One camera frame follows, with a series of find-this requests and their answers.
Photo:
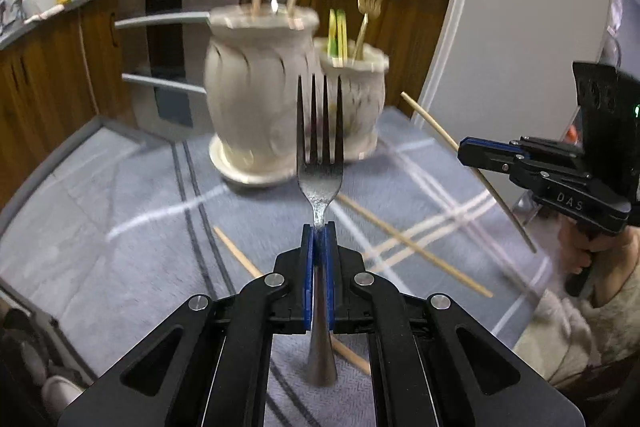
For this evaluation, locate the yellow green silicone spatula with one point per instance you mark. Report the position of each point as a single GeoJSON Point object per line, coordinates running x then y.
{"type": "Point", "coordinates": [341, 35]}

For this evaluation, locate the cream ceramic double utensil holder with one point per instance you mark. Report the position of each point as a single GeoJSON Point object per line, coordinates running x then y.
{"type": "Point", "coordinates": [256, 65]}

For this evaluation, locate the stainless steel built-in oven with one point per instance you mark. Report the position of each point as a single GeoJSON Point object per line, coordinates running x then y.
{"type": "Point", "coordinates": [167, 52]}

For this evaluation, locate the yellow spatula in holder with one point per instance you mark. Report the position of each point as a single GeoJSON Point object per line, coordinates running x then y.
{"type": "Point", "coordinates": [331, 41]}

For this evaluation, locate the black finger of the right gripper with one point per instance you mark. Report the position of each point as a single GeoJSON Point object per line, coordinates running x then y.
{"type": "Point", "coordinates": [500, 165]}

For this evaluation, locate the wooden kitchen cabinets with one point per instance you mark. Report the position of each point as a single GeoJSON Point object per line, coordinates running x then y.
{"type": "Point", "coordinates": [68, 70]}

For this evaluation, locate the grey striped table cloth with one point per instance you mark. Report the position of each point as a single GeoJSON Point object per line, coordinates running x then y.
{"type": "Point", "coordinates": [113, 231]}

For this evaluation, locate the silver fork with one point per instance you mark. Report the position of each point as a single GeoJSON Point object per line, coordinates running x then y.
{"type": "Point", "coordinates": [319, 174]}

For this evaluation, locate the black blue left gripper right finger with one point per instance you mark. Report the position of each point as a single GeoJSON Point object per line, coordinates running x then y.
{"type": "Point", "coordinates": [432, 363]}

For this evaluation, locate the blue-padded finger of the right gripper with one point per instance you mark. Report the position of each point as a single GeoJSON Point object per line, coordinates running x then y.
{"type": "Point", "coordinates": [477, 148]}

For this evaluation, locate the person's right hand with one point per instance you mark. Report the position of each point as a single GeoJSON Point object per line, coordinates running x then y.
{"type": "Point", "coordinates": [616, 258]}

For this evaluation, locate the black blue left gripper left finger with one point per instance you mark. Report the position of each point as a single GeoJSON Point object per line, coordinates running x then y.
{"type": "Point", "coordinates": [205, 365]}

